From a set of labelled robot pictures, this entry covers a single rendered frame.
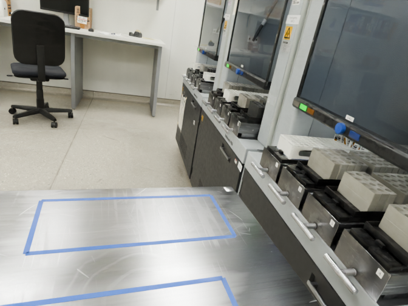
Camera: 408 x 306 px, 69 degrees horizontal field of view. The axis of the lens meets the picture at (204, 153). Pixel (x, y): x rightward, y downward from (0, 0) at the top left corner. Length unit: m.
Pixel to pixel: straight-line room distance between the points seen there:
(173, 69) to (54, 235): 3.99
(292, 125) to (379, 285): 0.61
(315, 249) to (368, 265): 0.17
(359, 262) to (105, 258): 0.50
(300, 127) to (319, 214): 0.42
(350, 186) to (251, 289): 0.45
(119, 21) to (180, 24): 0.79
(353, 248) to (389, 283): 0.09
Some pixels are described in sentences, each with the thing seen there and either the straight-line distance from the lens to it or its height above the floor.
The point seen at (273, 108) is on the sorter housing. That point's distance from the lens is 1.25.
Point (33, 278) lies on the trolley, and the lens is 0.49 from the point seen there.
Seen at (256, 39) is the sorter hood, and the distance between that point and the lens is 1.49.
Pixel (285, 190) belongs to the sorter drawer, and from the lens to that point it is 0.95.
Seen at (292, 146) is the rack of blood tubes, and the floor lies 0.86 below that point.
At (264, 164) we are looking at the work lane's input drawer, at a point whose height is 0.75.
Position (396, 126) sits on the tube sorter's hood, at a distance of 0.76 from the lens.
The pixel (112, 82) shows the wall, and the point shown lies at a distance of 4.44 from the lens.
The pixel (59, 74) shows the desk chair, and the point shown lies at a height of 0.52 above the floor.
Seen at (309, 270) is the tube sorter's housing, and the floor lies 0.63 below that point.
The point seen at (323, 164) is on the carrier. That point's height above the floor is 0.86.
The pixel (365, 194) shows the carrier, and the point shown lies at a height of 0.86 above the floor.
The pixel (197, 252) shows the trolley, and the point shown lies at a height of 0.82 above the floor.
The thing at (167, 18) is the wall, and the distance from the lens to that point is 4.36.
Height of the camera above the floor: 1.17
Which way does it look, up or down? 23 degrees down
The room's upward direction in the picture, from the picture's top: 10 degrees clockwise
